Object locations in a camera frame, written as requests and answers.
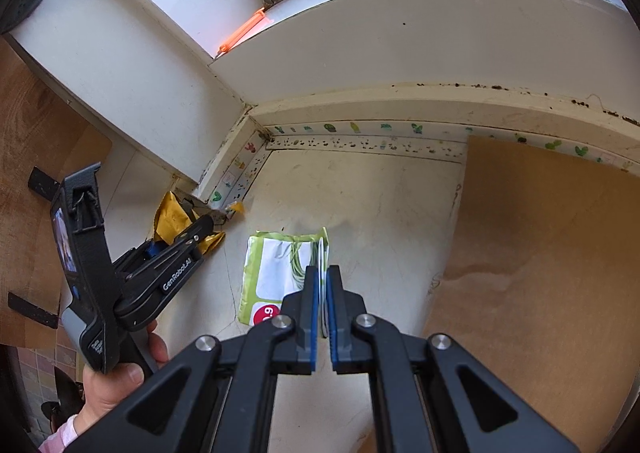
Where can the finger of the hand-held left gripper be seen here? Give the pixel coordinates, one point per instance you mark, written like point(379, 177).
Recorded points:
point(195, 228)
point(170, 278)

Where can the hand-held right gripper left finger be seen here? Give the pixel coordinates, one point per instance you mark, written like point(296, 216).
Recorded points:
point(311, 313)

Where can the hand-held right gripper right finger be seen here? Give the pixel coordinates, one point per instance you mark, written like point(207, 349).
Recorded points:
point(337, 313)

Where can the yellow packet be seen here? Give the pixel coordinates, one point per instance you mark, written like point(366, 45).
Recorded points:
point(172, 218)

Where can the green white packet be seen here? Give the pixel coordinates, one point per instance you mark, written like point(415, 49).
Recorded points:
point(270, 273)

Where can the person's left forearm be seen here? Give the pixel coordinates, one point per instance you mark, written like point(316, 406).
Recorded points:
point(55, 438)

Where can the person's left hand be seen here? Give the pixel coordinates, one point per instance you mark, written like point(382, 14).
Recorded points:
point(112, 390)

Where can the wooden cutting board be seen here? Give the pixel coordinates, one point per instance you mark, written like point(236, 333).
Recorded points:
point(30, 158)

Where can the cactus print sealing tape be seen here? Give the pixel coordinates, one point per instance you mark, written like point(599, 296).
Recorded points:
point(350, 128)

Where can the brown cardboard sheet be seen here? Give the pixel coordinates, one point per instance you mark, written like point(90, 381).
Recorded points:
point(530, 258)

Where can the black board bracket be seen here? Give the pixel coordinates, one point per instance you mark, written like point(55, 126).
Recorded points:
point(32, 310)
point(42, 183)

